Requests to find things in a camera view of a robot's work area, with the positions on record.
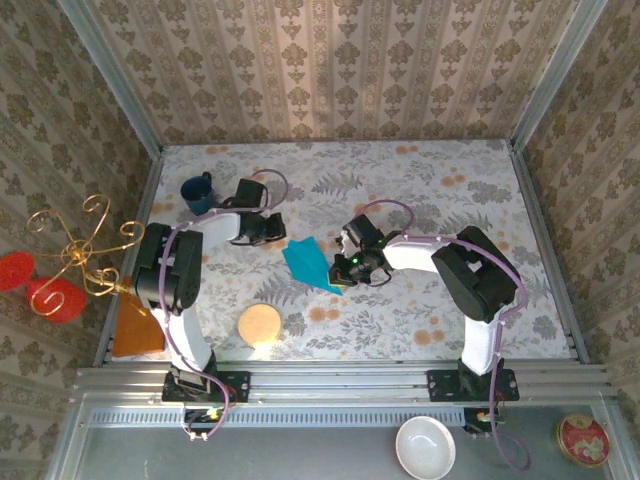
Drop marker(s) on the aluminium table side rail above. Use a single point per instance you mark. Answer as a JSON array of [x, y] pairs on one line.
[[148, 190], [531, 200]]

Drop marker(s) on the round cork coaster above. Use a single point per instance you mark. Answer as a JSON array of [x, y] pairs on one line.
[[259, 326]]

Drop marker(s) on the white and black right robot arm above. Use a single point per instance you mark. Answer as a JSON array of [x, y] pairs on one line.
[[475, 275]]

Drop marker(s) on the dark blue mug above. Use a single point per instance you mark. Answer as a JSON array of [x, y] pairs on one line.
[[200, 197]]

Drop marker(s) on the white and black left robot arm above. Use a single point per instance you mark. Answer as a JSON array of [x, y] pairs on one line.
[[167, 270]]

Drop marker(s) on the red plastic goblet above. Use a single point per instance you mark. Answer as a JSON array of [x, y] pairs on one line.
[[70, 302]]

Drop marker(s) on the orange wooden board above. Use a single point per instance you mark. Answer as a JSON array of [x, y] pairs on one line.
[[131, 332]]

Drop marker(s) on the white bowl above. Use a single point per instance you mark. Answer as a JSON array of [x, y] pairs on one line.
[[425, 447]]

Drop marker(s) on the small black controller board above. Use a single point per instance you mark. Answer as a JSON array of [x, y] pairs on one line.
[[475, 419], [200, 416]]

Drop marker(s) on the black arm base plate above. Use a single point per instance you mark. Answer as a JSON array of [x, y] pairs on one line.
[[440, 385], [240, 387]]

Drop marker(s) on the aluminium frame rail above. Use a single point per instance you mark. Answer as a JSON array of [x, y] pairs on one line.
[[340, 385]]

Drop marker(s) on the red round tin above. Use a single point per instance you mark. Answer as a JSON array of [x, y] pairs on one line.
[[584, 441]]

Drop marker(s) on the blue paper sheet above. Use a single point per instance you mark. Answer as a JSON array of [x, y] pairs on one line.
[[307, 262]]

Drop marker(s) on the aluminium frame post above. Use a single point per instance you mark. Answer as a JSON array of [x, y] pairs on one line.
[[556, 75], [111, 75]]

